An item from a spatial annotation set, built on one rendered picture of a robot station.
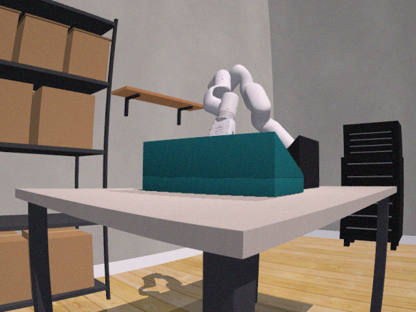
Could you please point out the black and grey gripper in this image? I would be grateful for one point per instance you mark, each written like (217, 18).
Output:
(222, 126)

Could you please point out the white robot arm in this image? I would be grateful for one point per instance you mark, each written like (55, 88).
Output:
(259, 103)

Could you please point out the teal wedge-shaped box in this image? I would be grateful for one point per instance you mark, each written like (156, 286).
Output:
(249, 164)

